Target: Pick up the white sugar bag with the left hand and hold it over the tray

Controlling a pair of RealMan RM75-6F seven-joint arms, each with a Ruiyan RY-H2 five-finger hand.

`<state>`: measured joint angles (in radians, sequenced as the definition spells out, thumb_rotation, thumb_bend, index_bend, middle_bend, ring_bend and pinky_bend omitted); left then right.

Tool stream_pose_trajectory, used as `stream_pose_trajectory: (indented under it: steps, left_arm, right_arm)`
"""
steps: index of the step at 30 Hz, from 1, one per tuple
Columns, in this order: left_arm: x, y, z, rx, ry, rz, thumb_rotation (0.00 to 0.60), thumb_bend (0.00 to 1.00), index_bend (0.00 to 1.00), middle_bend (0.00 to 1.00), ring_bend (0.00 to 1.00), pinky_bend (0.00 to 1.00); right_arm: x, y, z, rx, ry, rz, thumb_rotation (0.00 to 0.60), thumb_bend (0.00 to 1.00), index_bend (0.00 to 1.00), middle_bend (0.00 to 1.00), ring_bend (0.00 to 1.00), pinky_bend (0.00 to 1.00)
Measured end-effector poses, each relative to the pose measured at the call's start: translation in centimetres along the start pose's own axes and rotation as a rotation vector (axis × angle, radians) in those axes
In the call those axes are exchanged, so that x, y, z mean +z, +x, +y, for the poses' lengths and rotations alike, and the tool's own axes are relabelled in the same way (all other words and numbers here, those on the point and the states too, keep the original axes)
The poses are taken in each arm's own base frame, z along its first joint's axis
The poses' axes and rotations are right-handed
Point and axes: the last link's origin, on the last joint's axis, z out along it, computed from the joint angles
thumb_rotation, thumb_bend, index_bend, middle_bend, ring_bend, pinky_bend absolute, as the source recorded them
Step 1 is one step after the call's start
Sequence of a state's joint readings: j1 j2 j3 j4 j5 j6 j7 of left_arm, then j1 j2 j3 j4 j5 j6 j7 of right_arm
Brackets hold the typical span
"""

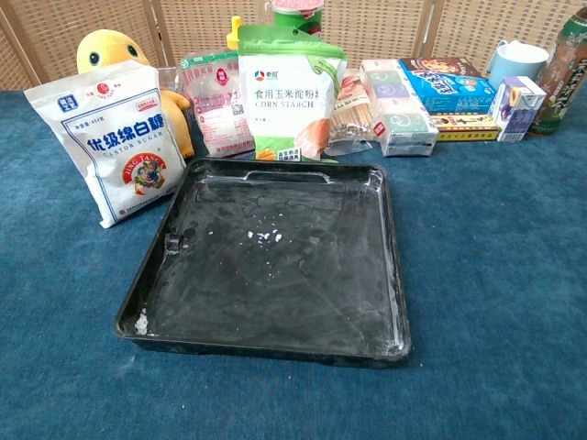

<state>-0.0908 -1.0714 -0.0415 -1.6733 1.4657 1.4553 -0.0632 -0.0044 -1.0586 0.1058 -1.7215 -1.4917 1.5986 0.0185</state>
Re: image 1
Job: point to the clear bag of wooden sticks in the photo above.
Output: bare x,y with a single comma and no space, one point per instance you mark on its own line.
351,119

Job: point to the flat yellow brown box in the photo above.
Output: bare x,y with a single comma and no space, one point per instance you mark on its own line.
463,130

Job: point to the green canister with red lid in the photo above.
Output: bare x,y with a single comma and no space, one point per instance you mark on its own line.
302,18

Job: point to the dark brown printed box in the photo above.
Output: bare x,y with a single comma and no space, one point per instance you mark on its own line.
458,66

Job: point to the yellow capped bottle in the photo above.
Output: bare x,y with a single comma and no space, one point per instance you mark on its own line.
234,39

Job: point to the white crumbs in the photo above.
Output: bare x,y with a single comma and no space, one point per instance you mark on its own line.
265,236

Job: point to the blue snack box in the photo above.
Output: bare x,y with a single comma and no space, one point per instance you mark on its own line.
454,91

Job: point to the green tea bottle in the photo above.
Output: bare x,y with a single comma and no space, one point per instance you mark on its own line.
564,82

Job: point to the yellow plush toy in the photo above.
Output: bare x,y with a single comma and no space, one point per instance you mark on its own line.
110,46

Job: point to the rattan folding screen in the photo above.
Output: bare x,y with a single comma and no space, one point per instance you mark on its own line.
46,36

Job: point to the light blue mug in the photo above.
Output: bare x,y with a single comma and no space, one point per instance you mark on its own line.
518,64

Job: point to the white caster sugar bag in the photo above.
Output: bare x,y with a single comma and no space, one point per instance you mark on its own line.
114,146

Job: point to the black baking tray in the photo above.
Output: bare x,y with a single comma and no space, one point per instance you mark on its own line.
275,293

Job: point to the small purple white drink carton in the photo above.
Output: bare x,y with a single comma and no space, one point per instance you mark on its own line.
518,119

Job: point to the green white corn starch pouch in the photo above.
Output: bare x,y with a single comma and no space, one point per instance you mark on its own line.
284,101

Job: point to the pink transparent snack bag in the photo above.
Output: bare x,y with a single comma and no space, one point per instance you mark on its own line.
215,110

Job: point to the blue table cloth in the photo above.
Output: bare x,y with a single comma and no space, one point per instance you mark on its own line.
481,275

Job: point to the clear plastic container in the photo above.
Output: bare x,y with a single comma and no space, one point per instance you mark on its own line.
169,80

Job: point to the pack of pocket tissues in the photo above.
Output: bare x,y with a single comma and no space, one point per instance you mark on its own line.
399,114

